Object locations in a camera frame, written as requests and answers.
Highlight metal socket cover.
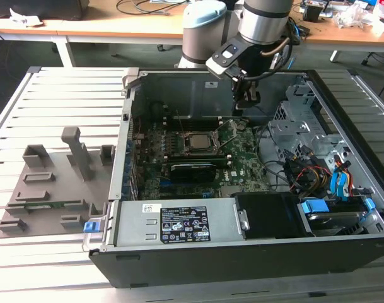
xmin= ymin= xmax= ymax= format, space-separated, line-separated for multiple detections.
xmin=215 ymin=119 xmax=243 ymax=149

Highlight silver CPU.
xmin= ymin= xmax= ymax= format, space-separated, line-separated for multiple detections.
xmin=187 ymin=134 xmax=213 ymax=151

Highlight locking lever wire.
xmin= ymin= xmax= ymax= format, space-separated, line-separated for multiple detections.
xmin=176 ymin=109 xmax=185 ymax=136

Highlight CPU socket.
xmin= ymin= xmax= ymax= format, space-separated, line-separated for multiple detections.
xmin=178 ymin=131 xmax=221 ymax=155

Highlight green motherboard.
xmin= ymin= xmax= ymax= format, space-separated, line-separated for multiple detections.
xmin=128 ymin=118 xmax=273 ymax=200

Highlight black graphics card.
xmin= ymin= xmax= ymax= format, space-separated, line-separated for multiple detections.
xmin=165 ymin=153 xmax=232 ymax=186

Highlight black cup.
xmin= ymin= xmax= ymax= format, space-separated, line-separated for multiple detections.
xmin=303 ymin=3 xmax=322 ymax=22

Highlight clear plastic bags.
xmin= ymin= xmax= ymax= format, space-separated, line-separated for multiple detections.
xmin=333 ymin=3 xmax=374 ymax=30

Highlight hard disk in blue carrier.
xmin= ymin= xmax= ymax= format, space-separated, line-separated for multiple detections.
xmin=297 ymin=197 xmax=377 ymax=237

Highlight grey power supply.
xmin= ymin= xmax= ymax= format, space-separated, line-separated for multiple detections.
xmin=112 ymin=198 xmax=245 ymax=247

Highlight wooden desk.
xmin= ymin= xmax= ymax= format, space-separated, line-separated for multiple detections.
xmin=0 ymin=0 xmax=384 ymax=69

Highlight black PC case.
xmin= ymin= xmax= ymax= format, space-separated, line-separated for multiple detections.
xmin=82 ymin=68 xmax=384 ymax=290

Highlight grey parts rack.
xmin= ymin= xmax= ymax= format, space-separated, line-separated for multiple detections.
xmin=0 ymin=126 xmax=117 ymax=240

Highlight green RAM stick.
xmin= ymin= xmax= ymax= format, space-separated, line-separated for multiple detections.
xmin=7 ymin=203 xmax=85 ymax=211

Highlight crumpled white paper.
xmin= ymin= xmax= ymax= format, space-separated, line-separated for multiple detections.
xmin=8 ymin=8 xmax=44 ymax=27

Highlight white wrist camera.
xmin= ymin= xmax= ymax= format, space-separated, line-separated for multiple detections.
xmin=206 ymin=42 xmax=252 ymax=80

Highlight black camera cable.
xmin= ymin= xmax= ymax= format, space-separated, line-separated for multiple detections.
xmin=240 ymin=37 xmax=292 ymax=83

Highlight thin blue cable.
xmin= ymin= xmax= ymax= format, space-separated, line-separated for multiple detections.
xmin=288 ymin=21 xmax=303 ymax=69

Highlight red yellow wire bundle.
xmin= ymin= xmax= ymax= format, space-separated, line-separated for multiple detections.
xmin=286 ymin=154 xmax=334 ymax=193

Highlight blue flat cable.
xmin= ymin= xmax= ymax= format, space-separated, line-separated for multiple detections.
xmin=330 ymin=162 xmax=353 ymax=203

